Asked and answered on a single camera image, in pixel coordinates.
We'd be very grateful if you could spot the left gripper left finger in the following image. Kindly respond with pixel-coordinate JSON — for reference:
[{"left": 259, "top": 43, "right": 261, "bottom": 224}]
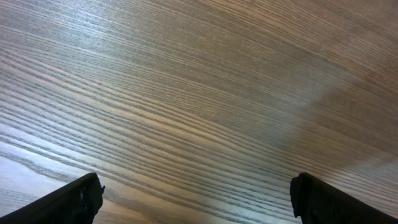
[{"left": 1, "top": 172, "right": 105, "bottom": 224}]

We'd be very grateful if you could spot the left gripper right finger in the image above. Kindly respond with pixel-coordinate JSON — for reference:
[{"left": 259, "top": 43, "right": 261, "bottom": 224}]
[{"left": 290, "top": 172, "right": 397, "bottom": 224}]

